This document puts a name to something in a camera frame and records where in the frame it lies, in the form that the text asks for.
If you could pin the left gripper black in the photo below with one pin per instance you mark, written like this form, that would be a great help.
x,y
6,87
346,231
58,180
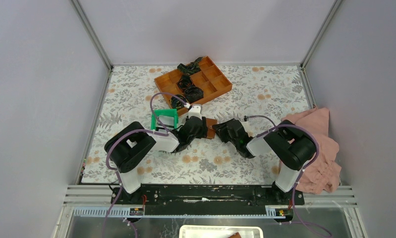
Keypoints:
x,y
202,130

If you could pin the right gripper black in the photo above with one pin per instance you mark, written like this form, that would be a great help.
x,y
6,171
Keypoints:
x,y
221,129

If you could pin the brown leather card holder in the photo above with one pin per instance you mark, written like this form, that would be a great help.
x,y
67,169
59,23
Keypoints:
x,y
210,132

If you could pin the green plastic card box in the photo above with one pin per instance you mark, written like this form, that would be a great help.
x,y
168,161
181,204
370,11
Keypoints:
x,y
166,117

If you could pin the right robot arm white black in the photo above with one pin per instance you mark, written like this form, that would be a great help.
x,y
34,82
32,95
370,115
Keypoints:
x,y
294,146

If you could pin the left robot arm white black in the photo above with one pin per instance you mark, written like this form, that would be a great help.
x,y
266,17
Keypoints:
x,y
130,146

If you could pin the black items in tray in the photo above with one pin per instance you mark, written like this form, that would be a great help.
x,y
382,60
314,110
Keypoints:
x,y
191,92

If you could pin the orange wooden compartment tray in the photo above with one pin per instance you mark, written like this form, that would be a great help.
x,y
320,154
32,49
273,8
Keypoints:
x,y
210,79

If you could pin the pink crumpled cloth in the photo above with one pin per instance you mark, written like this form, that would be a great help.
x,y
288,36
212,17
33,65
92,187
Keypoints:
x,y
324,173

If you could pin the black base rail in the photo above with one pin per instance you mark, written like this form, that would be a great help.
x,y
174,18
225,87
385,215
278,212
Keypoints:
x,y
212,200

